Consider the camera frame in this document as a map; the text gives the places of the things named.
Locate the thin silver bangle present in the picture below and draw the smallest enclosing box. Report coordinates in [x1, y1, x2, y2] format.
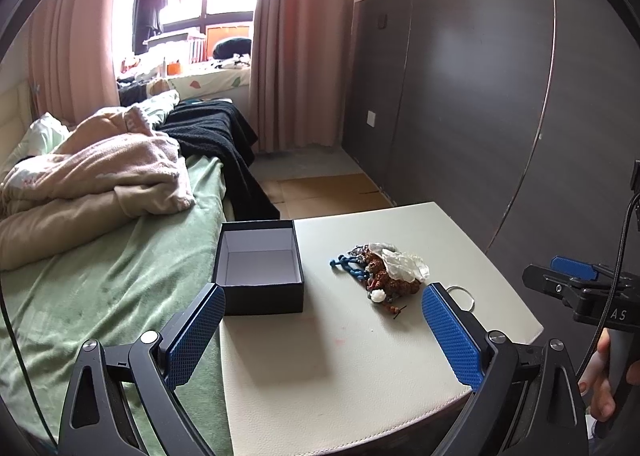
[446, 285, 476, 313]

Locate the brown rudraksha bead bracelet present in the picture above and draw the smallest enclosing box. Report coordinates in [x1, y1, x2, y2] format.
[362, 249, 422, 304]

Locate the blue bead bracelet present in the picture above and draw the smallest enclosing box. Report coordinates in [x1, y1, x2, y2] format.
[328, 251, 371, 282]

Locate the black jewelry box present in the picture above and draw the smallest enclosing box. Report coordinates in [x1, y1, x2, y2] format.
[212, 220, 305, 316]

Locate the person's right hand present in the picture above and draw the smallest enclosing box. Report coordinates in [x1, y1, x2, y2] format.
[578, 328, 616, 422]

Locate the green bed sheet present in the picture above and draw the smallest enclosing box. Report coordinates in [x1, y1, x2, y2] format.
[1, 156, 228, 454]

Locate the white flower bead charm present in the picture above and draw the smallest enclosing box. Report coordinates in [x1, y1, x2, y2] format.
[369, 289, 387, 303]

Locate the clear plastic bag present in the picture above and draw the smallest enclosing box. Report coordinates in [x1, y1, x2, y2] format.
[369, 242, 430, 284]

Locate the flattened cardboard on floor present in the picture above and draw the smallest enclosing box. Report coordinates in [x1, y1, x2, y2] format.
[260, 173, 392, 219]

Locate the pink fleece blanket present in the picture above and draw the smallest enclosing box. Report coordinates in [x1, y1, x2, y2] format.
[1, 106, 194, 271]

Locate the black knitted blanket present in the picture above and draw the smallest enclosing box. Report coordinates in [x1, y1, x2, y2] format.
[157, 100, 280, 221]

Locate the leaf pattern cushion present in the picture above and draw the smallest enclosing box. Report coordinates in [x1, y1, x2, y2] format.
[167, 68, 250, 101]

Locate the beige headboard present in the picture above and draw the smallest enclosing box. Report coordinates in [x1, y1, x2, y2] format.
[0, 80, 35, 173]

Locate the pink curtain left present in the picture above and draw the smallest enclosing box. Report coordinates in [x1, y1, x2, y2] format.
[28, 0, 119, 124]

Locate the pink curtain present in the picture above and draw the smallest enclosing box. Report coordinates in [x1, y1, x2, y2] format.
[28, 0, 119, 124]
[250, 0, 355, 153]

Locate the pink curtain right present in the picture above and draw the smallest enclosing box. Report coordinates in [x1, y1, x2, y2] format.
[250, 0, 355, 153]

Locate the white wall socket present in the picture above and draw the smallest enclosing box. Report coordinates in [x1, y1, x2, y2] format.
[367, 110, 376, 128]

